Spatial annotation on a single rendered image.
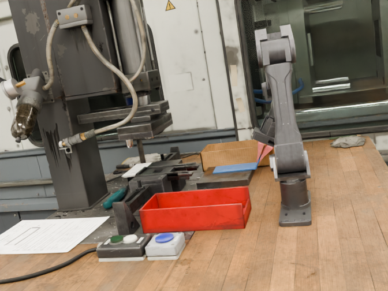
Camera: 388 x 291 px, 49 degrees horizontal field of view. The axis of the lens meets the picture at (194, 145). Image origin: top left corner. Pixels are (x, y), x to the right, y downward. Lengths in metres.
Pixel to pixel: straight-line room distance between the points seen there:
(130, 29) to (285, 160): 0.54
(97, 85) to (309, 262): 0.73
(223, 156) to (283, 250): 0.64
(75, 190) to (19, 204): 1.11
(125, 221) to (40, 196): 1.35
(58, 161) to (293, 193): 0.70
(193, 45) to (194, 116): 0.30
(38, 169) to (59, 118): 1.02
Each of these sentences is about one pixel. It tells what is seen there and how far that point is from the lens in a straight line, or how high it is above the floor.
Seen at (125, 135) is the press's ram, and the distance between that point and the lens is 1.16.
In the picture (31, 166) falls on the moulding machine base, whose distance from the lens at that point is 2.32.
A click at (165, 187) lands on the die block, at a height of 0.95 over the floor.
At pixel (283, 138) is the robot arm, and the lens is 1.01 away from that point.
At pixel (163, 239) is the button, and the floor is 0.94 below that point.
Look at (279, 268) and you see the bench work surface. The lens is 0.81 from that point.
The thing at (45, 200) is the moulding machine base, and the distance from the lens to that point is 2.32.
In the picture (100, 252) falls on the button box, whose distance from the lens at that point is 0.96.
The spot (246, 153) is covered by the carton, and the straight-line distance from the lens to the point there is 1.43.
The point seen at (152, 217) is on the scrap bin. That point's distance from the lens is 1.03.
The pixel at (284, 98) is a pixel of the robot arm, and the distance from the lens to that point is 1.03.
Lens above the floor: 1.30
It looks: 12 degrees down
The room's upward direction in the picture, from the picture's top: 10 degrees counter-clockwise
